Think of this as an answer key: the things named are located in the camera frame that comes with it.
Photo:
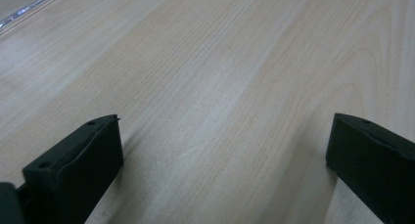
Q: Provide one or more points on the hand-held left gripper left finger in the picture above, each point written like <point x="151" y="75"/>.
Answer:
<point x="75" y="175"/>

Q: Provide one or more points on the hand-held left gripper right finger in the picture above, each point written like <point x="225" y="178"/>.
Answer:
<point x="375" y="165"/>

